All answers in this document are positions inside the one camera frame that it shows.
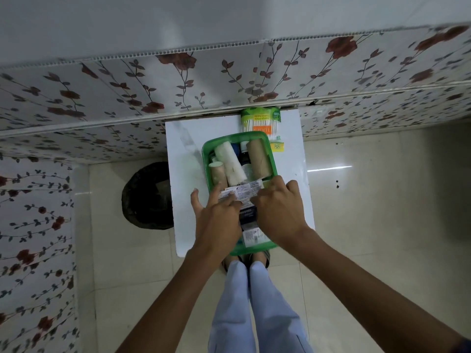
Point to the person's left sandal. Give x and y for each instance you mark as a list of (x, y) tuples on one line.
[(231, 261)]

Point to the dark small box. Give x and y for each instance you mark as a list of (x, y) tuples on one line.
[(248, 216)]

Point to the clear bottle with dark cap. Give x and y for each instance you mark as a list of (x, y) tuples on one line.
[(245, 159)]

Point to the person's left thumb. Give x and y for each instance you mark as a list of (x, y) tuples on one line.
[(197, 202)]

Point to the large beige bandage roll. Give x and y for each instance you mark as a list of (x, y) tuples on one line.
[(259, 158)]

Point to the person's left hand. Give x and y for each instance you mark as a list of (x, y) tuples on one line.
[(217, 227)]

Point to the person's right forearm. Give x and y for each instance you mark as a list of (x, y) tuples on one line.
[(368, 297)]

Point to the light blue trousers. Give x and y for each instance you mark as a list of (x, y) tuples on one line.
[(257, 312)]

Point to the white labelled box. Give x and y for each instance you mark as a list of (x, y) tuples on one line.
[(255, 235)]

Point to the black waste bin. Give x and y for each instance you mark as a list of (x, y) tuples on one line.
[(147, 196)]

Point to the white printed packet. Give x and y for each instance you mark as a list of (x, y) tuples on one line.
[(239, 191)]

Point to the person's left forearm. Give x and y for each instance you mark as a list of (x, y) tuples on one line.
[(173, 305)]

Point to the white bandage roll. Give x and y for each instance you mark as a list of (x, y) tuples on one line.
[(231, 163)]

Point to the person's right hand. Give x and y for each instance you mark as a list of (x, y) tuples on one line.
[(281, 213)]

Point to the person's right sandal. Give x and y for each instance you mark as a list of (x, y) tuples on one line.
[(259, 258)]

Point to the small beige bandage roll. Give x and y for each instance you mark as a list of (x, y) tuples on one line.
[(218, 173)]

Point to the green cotton swab packet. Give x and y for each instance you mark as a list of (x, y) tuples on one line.
[(262, 121)]

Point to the person's right thumb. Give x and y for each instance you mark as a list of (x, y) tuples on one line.
[(256, 204)]

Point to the person's sandal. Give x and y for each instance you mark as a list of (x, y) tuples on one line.
[(231, 261), (259, 258)]

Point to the green plastic tray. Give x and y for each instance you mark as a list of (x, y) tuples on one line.
[(206, 150)]

